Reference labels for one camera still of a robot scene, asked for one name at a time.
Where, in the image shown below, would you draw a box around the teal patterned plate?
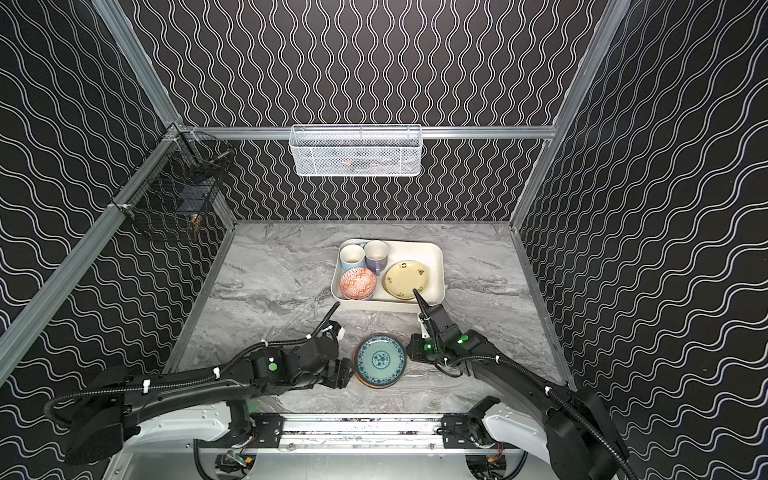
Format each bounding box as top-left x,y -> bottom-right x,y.
353,334 -> 407,389

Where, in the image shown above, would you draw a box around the yellow round plate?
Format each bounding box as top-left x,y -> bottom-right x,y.
383,260 -> 429,300

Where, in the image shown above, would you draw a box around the red patterned bowl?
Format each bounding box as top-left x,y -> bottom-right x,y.
339,267 -> 378,300

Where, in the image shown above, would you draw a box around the light blue ceramic mug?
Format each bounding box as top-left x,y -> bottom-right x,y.
339,244 -> 366,272

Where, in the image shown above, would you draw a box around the purple ceramic mug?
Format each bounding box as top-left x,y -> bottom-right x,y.
363,240 -> 390,275

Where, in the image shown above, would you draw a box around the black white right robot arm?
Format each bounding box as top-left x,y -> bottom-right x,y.
407,297 -> 638,479

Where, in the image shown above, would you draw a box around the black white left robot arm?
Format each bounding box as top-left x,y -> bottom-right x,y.
44,330 -> 354,465

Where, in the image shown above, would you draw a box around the white plastic bin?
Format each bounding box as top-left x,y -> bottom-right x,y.
331,238 -> 446,313

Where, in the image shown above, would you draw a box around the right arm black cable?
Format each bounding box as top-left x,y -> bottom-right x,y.
539,383 -> 640,480

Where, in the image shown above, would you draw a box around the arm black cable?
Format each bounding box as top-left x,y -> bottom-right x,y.
539,383 -> 640,480
43,365 -> 241,430

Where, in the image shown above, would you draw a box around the white mesh wall basket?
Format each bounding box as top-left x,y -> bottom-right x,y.
288,124 -> 424,177

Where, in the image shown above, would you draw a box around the black wire wall basket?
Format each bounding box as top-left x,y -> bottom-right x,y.
120,132 -> 235,243

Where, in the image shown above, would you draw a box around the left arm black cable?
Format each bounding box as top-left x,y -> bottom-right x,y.
43,365 -> 241,430

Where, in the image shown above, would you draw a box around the aluminium frame corner post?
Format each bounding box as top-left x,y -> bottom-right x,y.
93,0 -> 183,126

